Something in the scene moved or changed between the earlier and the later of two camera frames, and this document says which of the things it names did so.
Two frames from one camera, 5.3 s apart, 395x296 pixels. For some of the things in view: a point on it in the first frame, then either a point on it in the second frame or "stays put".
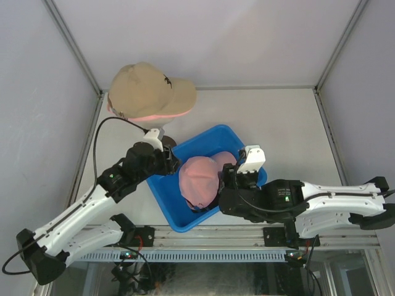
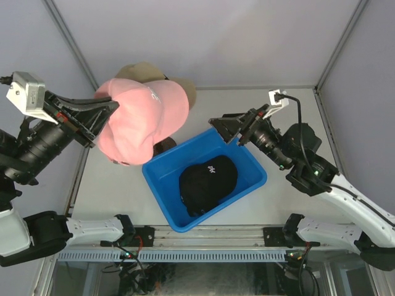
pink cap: [199, 177] to [147, 111]
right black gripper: [226, 177] to [229, 124]
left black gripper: [170, 163] to [92, 115]
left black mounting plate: [144, 236] stays put
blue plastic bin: [166, 185] stays put
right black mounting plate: [276, 237] stays put
